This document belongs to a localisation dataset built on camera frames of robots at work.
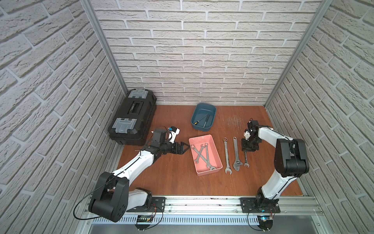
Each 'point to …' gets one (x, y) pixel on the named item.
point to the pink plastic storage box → (214, 158)
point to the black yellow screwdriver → (198, 121)
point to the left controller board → (143, 222)
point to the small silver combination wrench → (246, 163)
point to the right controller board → (265, 222)
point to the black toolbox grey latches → (130, 126)
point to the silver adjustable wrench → (237, 163)
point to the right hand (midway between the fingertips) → (247, 149)
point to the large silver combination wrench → (228, 168)
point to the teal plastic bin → (203, 116)
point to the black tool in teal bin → (206, 120)
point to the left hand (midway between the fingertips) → (185, 144)
